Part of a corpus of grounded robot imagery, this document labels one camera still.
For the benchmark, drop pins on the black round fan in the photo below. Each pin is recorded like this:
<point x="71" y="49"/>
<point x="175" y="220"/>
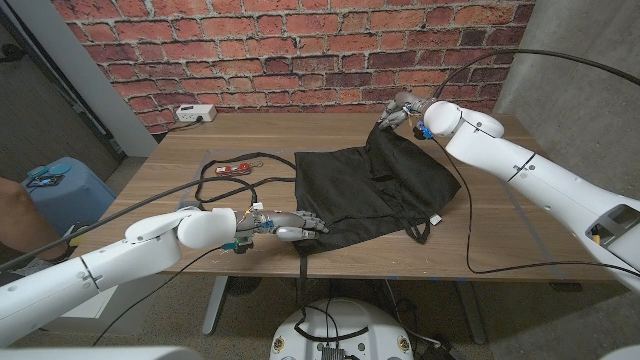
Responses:
<point x="245" y="286"/>

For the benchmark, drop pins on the grey black sneaker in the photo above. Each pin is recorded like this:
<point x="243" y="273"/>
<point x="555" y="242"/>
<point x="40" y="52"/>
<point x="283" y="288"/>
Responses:
<point x="35" y="266"/>

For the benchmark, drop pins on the red brick print backdrop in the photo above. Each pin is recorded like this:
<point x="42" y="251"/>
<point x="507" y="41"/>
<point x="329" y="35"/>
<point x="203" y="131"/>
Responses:
<point x="300" y="50"/>

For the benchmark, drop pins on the small red pocket device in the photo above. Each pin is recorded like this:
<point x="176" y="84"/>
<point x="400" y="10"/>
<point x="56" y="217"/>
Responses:
<point x="232" y="171"/>

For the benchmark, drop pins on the teal black object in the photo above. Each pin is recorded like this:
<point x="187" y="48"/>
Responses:
<point x="47" y="175"/>

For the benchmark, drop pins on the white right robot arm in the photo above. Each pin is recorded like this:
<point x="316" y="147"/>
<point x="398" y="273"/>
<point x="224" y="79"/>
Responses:
<point x="550" y="185"/>

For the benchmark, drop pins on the yellow round object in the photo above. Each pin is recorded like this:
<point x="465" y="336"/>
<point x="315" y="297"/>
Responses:
<point x="80" y="239"/>

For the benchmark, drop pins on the metal door rail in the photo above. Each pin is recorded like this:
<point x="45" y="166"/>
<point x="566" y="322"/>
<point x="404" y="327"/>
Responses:
<point x="85" y="112"/>

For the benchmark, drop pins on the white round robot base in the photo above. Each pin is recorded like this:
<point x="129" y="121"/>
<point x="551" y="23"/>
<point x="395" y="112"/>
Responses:
<point x="345" y="330"/>

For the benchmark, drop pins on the white power strip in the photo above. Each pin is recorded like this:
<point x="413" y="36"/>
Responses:
<point x="195" y="113"/>

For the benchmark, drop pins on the black fabric tote bag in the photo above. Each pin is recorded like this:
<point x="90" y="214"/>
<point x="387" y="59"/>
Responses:
<point x="360" y="185"/>

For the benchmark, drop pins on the black plug box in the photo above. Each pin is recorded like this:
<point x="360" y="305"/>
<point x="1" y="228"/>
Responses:
<point x="440" y="351"/>

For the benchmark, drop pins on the grey metal table leg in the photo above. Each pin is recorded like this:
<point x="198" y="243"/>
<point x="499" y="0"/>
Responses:
<point x="215" y="305"/>
<point x="472" y="315"/>

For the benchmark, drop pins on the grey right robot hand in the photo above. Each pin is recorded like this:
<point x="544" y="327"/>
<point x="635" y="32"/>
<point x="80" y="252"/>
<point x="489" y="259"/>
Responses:
<point x="405" y="106"/>

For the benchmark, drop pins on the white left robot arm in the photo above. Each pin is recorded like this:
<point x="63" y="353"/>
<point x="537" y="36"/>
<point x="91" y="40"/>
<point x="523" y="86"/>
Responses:
<point x="100" y="267"/>

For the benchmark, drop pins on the person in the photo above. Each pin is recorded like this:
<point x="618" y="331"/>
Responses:
<point x="20" y="220"/>

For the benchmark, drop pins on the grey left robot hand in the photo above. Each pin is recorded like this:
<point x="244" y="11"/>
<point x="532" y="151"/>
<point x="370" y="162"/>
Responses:
<point x="287" y="220"/>

